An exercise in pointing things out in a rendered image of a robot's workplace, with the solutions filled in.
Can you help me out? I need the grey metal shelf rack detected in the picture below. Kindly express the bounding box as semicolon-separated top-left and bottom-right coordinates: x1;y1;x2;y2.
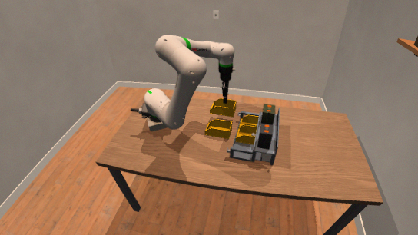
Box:
227;108;280;165

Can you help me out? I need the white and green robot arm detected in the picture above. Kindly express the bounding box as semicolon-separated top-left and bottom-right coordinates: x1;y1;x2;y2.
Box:
131;35;235;130

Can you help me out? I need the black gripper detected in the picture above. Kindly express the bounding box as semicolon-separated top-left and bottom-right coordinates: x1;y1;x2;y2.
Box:
220;74;231;104

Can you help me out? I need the yellow bin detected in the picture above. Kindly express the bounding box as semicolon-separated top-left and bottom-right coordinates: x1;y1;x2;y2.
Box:
239;115;259;127
210;98;236;117
204;119;232;139
236;125;257;145

